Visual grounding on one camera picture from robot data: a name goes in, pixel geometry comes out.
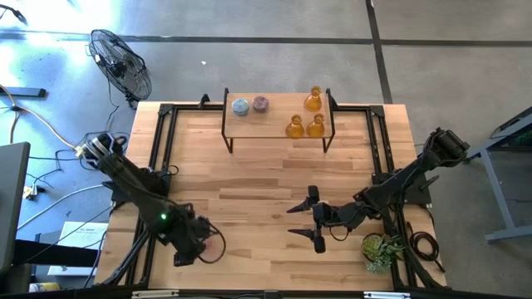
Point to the yellow object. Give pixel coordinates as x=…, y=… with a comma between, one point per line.
x=43, y=287

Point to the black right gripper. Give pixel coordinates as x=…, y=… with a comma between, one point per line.
x=341, y=216

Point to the white paper sheet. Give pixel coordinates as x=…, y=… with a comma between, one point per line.
x=83, y=236

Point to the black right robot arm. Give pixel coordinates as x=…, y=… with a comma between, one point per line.
x=399, y=182

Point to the wooden shelf riser black legs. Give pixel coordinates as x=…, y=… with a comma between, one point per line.
x=270, y=124

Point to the blue-grey round ball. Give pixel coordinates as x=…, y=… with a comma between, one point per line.
x=240, y=106

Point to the grey monitor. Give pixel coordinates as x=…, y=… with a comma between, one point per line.
x=12, y=199

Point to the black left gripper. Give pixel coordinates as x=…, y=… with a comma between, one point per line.
x=189, y=232

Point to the purple patterned candle bowl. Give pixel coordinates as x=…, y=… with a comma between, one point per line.
x=260, y=104

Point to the black metal floor fan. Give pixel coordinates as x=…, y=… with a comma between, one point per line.
x=120, y=66

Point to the green succulent plant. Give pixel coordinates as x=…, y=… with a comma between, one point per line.
x=376, y=249

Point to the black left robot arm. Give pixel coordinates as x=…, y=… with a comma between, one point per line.
x=129, y=182

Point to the silver metal bracket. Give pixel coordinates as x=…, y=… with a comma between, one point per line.
x=386, y=295
x=156, y=293

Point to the amber glass candle stick holder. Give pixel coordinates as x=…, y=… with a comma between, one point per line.
x=316, y=128
x=312, y=103
x=295, y=128

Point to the black floor bar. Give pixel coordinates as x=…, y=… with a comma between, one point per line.
x=23, y=92

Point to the black aluminium table frame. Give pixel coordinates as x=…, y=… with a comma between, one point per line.
x=353, y=108

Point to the grey metal table frame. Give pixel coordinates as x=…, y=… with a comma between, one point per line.
x=496, y=187

